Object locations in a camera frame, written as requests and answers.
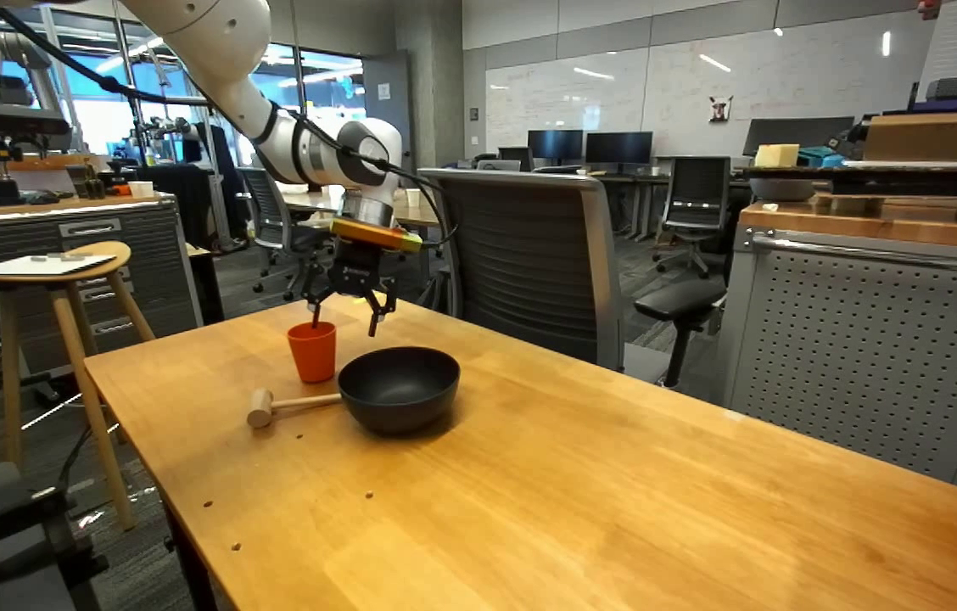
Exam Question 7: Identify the black bowl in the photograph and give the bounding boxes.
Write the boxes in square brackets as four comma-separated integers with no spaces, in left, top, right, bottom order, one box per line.
[336,341,466,441]

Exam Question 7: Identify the grey perforated cabinet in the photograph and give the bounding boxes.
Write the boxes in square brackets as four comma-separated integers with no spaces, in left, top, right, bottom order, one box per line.
[722,201,957,496]

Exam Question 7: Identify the dark swivel chair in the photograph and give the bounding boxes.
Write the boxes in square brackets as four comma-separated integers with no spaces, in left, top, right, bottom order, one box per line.
[234,167,301,287]

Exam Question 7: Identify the wooden mallet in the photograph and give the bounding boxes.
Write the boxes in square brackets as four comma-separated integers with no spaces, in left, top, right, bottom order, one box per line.
[244,388,344,435]

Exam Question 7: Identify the grey mesh office chair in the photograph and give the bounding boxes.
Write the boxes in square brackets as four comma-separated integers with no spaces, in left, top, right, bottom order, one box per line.
[421,167,627,374]

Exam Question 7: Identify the wide dark monitor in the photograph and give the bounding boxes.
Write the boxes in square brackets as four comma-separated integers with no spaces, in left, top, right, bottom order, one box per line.
[740,115,857,160]

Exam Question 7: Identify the black office chair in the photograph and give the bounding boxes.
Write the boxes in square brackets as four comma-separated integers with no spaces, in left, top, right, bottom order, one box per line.
[632,154,732,389]

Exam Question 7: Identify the wooden box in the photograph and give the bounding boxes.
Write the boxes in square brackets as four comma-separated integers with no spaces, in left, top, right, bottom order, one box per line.
[862,107,957,164]

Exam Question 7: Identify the grey drawer cabinet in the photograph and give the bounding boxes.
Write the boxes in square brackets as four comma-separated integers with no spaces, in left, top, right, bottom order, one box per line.
[0,194,202,375]

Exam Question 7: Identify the dark computer monitor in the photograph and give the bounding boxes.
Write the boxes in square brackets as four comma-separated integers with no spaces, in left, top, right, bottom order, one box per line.
[526,126,588,172]
[584,129,656,172]

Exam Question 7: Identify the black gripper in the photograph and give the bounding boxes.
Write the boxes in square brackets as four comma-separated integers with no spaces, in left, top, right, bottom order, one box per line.
[306,233,400,339]

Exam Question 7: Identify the wooden stool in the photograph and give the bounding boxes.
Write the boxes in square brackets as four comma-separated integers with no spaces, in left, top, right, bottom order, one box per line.
[0,237,159,536]

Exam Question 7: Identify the orange plastic cup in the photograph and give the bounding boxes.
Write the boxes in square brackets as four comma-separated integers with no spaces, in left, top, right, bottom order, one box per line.
[286,319,338,388]

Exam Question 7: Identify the yellow foam block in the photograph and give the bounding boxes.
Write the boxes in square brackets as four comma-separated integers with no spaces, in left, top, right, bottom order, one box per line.
[750,138,805,172]

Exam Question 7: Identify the orange wrist camera bar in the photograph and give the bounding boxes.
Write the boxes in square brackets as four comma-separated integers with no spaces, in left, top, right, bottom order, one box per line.
[329,217,427,255]

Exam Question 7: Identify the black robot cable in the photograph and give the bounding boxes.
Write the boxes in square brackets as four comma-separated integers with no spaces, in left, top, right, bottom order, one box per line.
[0,0,457,310]

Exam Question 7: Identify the white papers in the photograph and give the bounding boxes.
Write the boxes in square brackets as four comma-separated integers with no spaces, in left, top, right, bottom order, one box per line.
[0,246,120,286]

